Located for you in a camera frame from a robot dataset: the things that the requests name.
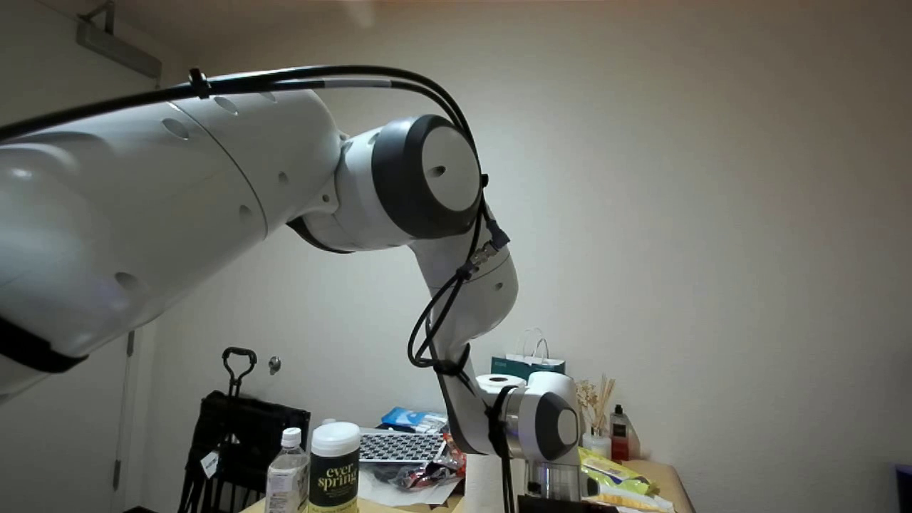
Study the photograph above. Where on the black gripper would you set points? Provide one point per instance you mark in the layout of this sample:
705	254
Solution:
571	505

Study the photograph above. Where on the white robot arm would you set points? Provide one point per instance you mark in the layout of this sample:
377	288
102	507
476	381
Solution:
142	208

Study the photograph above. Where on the yellow green snack packages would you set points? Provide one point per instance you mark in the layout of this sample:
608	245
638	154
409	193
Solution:
617	480

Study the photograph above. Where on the small red bottle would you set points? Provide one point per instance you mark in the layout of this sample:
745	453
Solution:
623	438

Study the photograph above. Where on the reed diffuser with sticks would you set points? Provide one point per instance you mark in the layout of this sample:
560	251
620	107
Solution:
600	409

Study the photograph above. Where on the white paper towel roll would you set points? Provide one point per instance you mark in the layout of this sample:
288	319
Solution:
499	382

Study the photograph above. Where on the green printed gift bag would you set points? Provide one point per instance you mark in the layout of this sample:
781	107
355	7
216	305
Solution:
527	365

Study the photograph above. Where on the black computer keyboard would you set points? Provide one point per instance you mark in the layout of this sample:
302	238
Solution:
400	445

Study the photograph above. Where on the white paper sheets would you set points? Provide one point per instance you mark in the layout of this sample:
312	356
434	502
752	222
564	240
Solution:
389	485

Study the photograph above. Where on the blue plastic pack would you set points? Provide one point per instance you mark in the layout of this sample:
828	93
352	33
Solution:
409	421

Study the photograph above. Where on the dark jar with white lid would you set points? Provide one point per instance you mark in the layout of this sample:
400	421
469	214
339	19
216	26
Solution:
335	470

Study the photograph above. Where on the clear bottle with white cap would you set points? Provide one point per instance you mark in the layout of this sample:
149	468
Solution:
285	480

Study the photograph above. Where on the white door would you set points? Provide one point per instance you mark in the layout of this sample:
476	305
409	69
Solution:
85	438

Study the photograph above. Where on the small wall hook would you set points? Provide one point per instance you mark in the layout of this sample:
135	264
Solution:
275	364

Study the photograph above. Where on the grey ceiling bracket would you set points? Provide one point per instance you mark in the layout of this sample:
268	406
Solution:
117	46

